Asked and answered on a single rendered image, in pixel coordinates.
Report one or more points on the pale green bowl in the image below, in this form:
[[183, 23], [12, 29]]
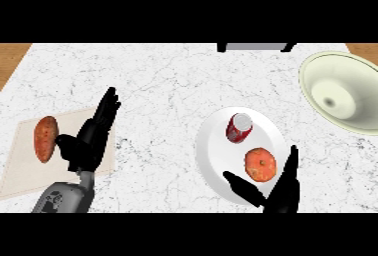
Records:
[[344, 96]]

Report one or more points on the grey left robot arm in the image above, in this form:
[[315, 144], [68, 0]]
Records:
[[67, 196]]

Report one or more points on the red soda can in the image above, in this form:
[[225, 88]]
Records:
[[240, 128]]

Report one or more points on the brown sweet potato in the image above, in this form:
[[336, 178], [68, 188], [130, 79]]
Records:
[[46, 138]]

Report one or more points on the orange round squash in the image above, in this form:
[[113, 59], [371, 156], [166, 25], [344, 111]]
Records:
[[260, 164]]

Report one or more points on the white round plate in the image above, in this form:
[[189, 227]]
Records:
[[222, 156]]

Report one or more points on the beige placemat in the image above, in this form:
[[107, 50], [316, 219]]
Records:
[[30, 160]]

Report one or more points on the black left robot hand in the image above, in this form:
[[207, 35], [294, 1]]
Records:
[[93, 133]]

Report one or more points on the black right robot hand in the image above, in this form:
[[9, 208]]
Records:
[[282, 190]]

